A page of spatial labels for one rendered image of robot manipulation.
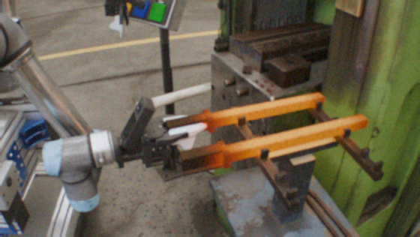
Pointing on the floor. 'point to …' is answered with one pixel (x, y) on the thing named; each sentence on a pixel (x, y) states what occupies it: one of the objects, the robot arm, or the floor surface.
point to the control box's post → (166, 79)
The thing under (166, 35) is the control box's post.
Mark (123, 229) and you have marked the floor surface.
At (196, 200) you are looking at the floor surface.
